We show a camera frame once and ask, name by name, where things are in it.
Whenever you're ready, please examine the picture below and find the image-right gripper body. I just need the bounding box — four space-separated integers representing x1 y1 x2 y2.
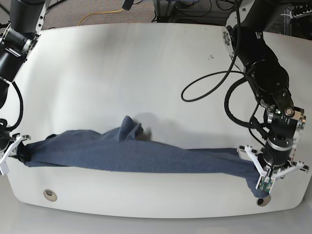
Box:
258 106 306 170

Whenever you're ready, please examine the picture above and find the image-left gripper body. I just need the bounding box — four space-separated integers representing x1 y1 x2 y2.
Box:
0 118 13 156

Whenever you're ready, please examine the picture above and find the dark blue T-shirt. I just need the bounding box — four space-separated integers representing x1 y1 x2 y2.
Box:
23 117 268 198

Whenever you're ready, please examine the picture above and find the red tape rectangle marking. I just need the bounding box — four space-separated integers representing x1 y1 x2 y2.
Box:
290 144 297 161

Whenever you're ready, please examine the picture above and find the white power strip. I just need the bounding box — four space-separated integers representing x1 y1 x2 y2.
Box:
290 7 312 19

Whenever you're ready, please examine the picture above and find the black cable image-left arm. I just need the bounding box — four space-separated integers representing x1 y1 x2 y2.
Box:
0 82 24 132

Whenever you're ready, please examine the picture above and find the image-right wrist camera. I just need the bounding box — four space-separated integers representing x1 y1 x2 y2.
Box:
255 175 275 194

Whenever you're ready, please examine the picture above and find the left table cable grommet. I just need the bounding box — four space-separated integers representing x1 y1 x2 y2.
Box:
43 189 58 202

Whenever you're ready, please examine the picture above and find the table cable grommet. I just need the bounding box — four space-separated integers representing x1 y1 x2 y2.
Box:
256 195 271 207
43 189 58 202

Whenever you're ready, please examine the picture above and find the right table cable grommet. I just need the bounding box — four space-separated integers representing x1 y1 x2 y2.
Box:
256 195 271 207

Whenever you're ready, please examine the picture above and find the yellow cable on floor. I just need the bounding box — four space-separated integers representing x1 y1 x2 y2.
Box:
78 7 124 26

